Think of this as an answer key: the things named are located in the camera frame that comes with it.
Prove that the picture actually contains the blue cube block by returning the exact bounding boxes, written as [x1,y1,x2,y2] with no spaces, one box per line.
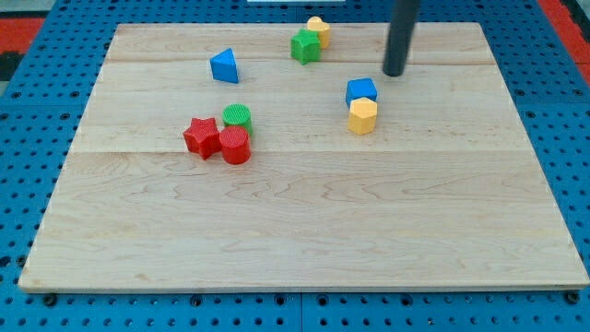
[345,77,378,107]

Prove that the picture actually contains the blue triangle block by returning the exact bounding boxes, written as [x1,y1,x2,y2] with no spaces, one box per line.
[209,48,239,84]

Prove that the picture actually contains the red cylinder block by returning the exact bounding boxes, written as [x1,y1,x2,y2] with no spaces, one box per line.
[219,125,251,164]

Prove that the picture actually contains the green cylinder block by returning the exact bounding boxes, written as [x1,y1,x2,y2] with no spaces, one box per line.
[222,103,253,136]

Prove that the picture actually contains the yellow hexagon block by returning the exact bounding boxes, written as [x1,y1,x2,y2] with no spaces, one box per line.
[348,97,378,135]

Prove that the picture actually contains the light wooden board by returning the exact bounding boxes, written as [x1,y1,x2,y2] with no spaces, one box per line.
[18,23,589,293]

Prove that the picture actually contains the red star block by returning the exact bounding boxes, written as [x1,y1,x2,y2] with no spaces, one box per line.
[183,118,221,160]

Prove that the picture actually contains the green star block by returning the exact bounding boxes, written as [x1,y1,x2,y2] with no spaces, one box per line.
[290,29,321,65]

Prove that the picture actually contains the yellow heart block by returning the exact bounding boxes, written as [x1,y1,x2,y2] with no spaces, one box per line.
[306,17,331,50]

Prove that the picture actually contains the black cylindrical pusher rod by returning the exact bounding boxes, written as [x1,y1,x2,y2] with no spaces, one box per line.
[383,0,420,77]

